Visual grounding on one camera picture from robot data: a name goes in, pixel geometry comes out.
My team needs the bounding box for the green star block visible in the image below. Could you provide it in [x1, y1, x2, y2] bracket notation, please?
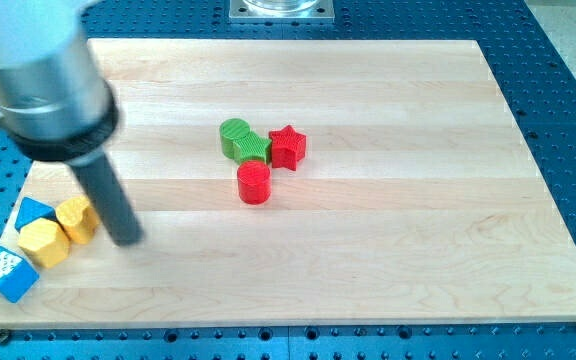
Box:
[233, 132, 272, 164]

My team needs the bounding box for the red star block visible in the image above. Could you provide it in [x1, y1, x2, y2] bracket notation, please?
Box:
[268, 125, 307, 171]

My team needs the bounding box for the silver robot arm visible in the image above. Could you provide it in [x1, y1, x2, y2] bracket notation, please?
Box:
[0, 0, 143, 246]

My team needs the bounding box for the yellow heart block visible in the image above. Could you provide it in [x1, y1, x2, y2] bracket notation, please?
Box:
[55, 195, 101, 245]

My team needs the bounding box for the red cylinder block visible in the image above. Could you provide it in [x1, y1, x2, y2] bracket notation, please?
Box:
[237, 160, 271, 205]

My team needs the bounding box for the blue cube block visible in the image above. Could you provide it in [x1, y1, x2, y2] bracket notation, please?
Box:
[0, 247, 39, 303]

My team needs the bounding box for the blue triangle block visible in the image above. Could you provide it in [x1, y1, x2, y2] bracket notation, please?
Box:
[14, 197, 57, 232]

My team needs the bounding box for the wooden board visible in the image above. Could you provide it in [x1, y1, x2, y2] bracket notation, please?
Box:
[0, 39, 576, 329]

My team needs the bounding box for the left board clamp screw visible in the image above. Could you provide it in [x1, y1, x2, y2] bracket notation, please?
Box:
[0, 329, 12, 346]

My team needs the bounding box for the green cylinder block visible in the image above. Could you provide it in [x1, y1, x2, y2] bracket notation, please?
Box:
[219, 118, 250, 159]

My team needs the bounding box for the yellow hexagon block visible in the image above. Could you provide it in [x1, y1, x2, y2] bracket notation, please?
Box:
[17, 218, 70, 269]

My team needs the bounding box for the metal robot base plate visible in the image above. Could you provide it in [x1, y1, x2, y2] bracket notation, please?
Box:
[228, 0, 335, 23]

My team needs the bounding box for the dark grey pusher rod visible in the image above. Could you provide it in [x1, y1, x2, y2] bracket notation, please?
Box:
[69, 152, 143, 246]

